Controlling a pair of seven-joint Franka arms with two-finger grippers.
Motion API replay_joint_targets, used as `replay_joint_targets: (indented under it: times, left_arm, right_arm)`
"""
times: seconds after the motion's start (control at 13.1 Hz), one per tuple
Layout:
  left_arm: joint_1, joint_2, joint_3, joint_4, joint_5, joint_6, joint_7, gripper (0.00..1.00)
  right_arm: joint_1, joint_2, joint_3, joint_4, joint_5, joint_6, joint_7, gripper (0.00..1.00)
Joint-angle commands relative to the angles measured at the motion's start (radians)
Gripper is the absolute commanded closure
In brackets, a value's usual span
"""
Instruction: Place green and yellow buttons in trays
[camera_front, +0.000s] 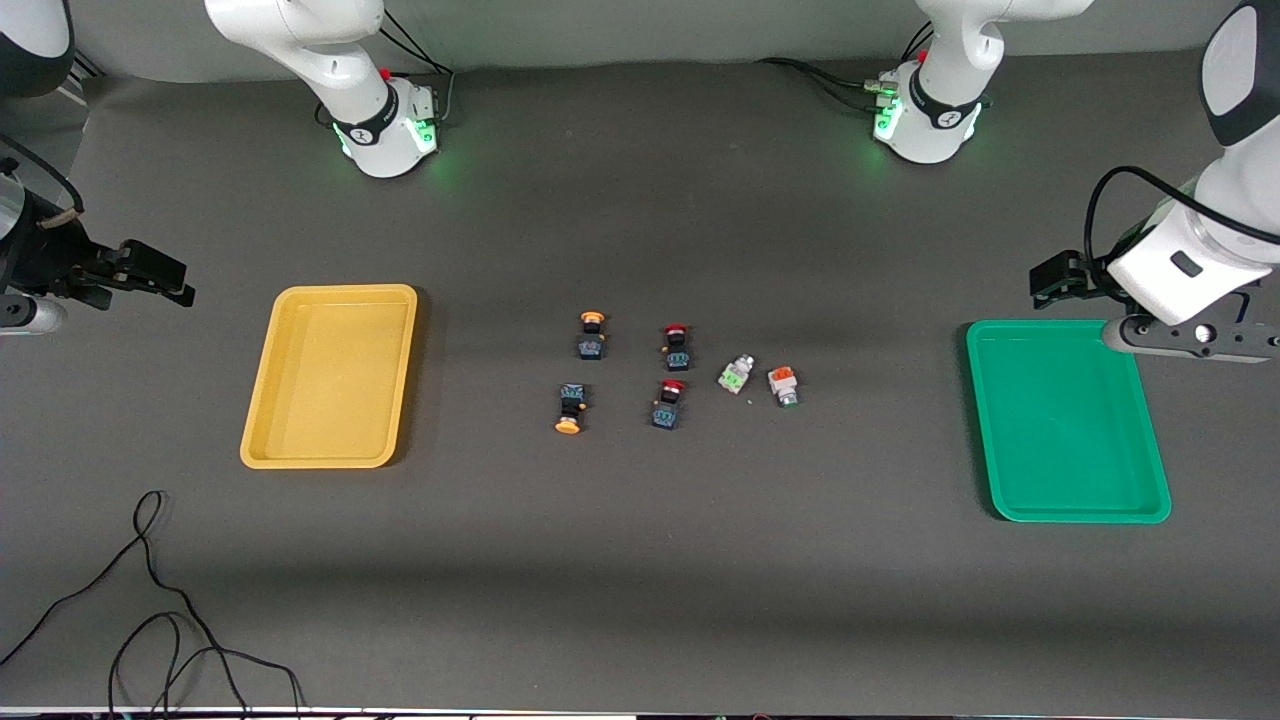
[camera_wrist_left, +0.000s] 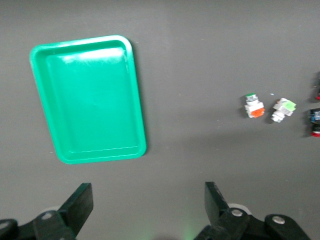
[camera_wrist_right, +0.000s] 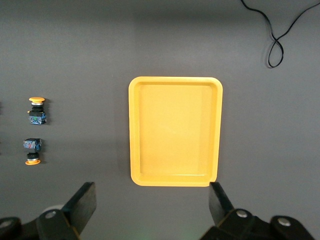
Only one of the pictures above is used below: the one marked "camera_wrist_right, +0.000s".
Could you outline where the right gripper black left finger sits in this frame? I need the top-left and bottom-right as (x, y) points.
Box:
(36, 181), (98, 240)

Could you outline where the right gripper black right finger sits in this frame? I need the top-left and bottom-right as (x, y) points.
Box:
(199, 181), (272, 240)

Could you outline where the yellow button red-marked block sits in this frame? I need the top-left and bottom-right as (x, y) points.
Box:
(23, 137), (43, 166)

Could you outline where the yellow button green-marked block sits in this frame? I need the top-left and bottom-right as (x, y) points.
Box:
(27, 96), (48, 125)

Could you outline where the yellow plastic tray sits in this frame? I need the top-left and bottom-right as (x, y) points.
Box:
(128, 76), (224, 188)

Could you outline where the thin black looped cable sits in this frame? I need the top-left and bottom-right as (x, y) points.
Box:
(240, 0), (320, 69)

